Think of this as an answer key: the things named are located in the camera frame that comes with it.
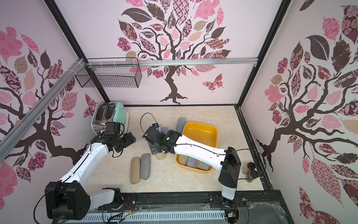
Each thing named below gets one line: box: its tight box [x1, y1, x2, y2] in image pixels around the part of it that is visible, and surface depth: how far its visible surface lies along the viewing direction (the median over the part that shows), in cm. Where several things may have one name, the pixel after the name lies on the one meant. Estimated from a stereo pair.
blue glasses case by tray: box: [176, 117, 187, 134], surface depth 108 cm
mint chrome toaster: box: [90, 101, 130, 136], surface depth 96 cm
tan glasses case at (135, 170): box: [130, 156, 141, 185], surface depth 84 cm
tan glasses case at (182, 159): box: [178, 154, 188, 166], surface depth 88 cm
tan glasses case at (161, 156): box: [155, 152, 167, 160], surface depth 72 cm
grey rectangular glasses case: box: [198, 160, 210, 171], surface depth 85 cm
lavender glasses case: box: [186, 155, 198, 169], surface depth 85 cm
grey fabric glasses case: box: [140, 153, 151, 181], surface depth 85 cm
